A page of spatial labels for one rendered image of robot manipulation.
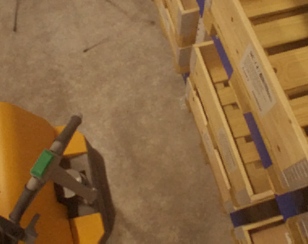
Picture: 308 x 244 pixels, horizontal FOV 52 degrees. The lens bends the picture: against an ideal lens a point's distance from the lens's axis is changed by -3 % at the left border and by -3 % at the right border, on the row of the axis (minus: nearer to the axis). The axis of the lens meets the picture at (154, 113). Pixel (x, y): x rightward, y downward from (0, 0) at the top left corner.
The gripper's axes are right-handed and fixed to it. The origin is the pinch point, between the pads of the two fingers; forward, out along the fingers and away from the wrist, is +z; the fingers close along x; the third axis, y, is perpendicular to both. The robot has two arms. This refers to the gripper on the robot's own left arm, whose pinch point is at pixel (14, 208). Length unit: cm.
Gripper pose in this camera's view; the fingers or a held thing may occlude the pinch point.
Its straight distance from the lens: 101.5
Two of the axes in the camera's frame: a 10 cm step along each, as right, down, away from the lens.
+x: -8.6, -5.1, -0.8
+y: 5.2, -8.4, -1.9
